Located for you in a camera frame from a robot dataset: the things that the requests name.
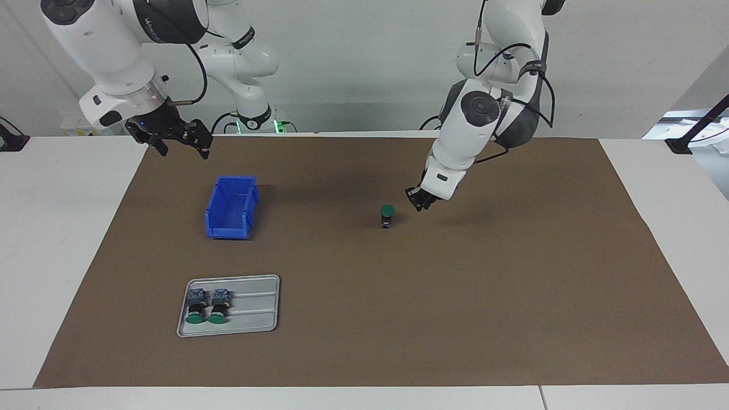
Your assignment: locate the blue plastic storage bin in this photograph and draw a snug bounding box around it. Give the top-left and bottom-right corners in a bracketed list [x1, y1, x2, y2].
[204, 175, 260, 240]

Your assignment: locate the brown table mat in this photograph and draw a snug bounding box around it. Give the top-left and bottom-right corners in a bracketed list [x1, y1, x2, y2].
[33, 135, 729, 389]

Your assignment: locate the black clamp stand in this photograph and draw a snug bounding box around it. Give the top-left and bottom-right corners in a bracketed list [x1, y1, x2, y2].
[665, 94, 729, 155]
[0, 117, 30, 152]

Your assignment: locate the grey metal tray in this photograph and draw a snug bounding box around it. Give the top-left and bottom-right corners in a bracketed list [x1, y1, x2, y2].
[176, 274, 281, 338]

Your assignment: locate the white background equipment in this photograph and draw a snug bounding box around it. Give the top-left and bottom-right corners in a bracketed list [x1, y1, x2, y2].
[642, 110, 729, 154]

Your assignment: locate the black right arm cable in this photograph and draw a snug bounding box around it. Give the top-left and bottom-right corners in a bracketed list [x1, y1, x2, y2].
[168, 43, 208, 107]

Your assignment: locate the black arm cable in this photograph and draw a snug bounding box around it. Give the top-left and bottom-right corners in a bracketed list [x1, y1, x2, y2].
[168, 43, 208, 107]
[472, 0, 556, 166]

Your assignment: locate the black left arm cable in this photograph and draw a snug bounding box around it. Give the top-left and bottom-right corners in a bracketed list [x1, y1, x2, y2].
[472, 0, 556, 166]

